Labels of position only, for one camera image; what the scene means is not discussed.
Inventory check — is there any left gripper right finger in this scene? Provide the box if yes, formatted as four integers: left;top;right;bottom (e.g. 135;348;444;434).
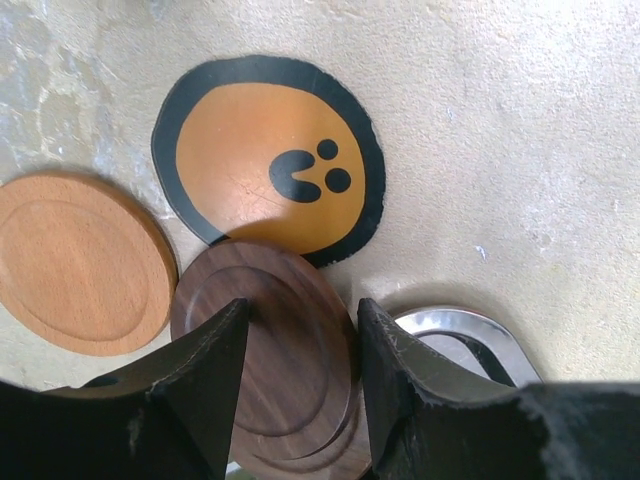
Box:
357;298;639;479

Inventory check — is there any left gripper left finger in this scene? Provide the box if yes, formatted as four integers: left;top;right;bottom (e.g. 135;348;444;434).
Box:
1;299;250;479

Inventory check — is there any silver metal tray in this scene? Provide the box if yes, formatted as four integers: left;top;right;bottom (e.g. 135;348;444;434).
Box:
394;305;542;388

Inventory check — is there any dark wood coaster bottom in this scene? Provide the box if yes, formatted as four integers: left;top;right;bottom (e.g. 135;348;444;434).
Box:
230;396;372;480

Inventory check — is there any dark wood coaster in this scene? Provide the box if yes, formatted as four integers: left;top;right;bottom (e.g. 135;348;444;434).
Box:
170;240;359;461
230;396;372;480

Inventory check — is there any dark wood coaster top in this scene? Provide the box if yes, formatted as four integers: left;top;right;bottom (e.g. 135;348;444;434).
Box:
170;240;359;461

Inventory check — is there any light wood coaster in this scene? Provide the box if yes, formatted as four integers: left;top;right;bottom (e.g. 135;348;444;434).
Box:
1;171;178;356

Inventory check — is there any orange black face coaster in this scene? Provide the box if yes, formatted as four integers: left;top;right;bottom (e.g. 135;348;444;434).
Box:
151;55;386;267

